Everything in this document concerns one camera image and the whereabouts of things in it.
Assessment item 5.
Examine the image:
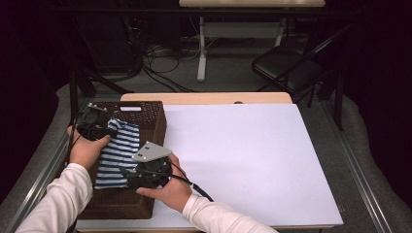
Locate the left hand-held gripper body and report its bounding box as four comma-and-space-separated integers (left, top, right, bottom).
76, 102, 113, 142

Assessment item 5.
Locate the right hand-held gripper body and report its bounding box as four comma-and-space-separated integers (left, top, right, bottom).
130, 141, 174, 189

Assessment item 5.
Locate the blue white striped shirt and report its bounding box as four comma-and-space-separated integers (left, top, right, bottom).
93, 118, 141, 190

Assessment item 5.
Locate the brown wicker basket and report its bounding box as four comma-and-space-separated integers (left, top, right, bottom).
76, 100, 168, 220

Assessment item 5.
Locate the person's left hand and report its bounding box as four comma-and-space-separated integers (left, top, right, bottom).
66, 125, 112, 172

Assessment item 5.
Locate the person's right hand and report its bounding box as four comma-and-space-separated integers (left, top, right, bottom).
135, 152, 194, 215

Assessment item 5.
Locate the black tripod stand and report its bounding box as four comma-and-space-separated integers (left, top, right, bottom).
67, 16, 134, 125

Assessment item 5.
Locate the white table mat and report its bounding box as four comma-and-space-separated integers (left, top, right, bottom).
76, 103, 344, 229

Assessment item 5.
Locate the black folding chair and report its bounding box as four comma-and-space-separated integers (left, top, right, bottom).
252, 23, 355, 105

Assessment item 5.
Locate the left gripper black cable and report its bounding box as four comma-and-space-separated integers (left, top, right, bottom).
62, 112, 83, 167

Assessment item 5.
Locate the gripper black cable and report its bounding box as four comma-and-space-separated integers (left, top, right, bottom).
168, 160, 215, 203
62, 112, 83, 167

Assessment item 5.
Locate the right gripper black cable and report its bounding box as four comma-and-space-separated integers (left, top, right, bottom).
168, 160, 215, 203

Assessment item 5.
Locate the bundle of floor cables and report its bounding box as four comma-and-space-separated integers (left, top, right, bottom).
141, 41, 202, 94

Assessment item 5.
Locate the aluminium frame rail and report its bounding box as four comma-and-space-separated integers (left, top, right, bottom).
4, 138, 71, 233
319, 99, 394, 233

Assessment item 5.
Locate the white frame table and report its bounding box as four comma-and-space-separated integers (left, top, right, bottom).
178, 0, 326, 83

